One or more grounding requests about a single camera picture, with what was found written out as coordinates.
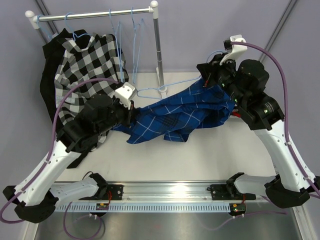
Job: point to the aluminium frame post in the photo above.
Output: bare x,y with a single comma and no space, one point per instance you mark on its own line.
274,18
50,25

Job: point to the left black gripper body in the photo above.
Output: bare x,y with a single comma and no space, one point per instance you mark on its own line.
131,109

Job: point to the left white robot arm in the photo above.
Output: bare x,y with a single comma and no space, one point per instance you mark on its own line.
35,197

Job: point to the grey white plaid shirt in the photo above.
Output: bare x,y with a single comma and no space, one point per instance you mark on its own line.
89,57

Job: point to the white slotted cable duct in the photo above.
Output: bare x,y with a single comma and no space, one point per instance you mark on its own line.
118,207

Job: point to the black shirt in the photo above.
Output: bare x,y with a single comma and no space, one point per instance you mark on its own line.
53,53

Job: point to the aluminium mounting rail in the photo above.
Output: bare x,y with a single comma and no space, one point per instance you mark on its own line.
167,191

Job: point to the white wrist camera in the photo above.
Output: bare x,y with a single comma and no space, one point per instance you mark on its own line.
125,95
233,51

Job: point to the right aluminium frame post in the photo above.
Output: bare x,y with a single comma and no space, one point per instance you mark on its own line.
274,18

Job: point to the blue plaid shirt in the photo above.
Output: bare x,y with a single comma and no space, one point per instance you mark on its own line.
199,106

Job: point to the left aluminium frame post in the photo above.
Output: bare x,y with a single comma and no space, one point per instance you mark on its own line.
50,25

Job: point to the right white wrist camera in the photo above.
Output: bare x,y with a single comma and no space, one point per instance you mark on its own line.
233,51

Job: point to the light blue wire hanger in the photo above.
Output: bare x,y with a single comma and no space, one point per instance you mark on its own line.
138,32

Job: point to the blue hanger of red shirt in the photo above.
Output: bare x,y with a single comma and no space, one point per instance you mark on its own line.
117,34

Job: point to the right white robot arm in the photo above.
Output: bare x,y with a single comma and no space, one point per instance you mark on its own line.
245,84

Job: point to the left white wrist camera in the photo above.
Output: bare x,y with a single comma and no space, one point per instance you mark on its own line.
125,95

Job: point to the blue hanger of black shirt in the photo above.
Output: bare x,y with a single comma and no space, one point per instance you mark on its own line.
44,29

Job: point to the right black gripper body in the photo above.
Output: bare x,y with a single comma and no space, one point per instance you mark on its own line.
222,75

